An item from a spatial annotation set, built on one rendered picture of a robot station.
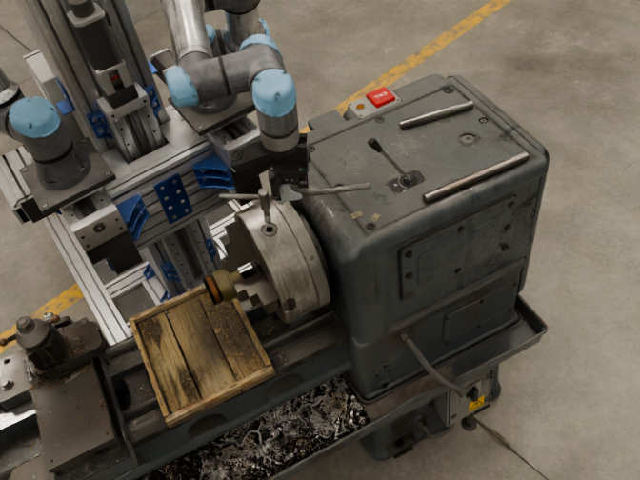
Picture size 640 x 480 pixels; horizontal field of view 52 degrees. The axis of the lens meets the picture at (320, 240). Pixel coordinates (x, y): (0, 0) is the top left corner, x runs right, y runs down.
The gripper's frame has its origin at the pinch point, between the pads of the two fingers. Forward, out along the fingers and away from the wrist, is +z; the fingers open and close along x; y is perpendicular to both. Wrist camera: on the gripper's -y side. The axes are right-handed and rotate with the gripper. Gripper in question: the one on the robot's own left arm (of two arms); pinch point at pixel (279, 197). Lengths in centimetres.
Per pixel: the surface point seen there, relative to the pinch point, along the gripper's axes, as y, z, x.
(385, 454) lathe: 29, 127, -25
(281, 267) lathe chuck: -0.3, 16.2, -8.8
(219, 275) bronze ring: -16.8, 24.8, -6.9
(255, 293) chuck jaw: -7.2, 24.8, -11.7
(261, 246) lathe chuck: -5.1, 13.6, -4.7
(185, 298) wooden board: -32, 50, -1
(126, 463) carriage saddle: -37, 43, -49
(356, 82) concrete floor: 15, 169, 201
